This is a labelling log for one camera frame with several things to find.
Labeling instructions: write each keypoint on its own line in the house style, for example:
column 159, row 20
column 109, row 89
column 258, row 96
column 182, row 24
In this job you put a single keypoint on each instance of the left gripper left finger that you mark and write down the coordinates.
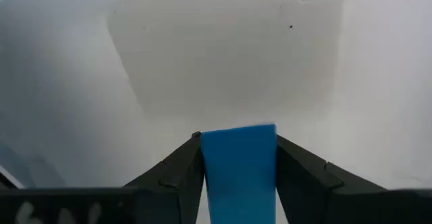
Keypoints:
column 189, row 183

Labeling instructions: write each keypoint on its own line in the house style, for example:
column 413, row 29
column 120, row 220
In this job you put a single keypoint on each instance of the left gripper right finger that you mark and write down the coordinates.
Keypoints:
column 297, row 183

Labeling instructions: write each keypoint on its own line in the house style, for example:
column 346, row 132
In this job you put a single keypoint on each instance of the blue foam block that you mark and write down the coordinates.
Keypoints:
column 239, row 173

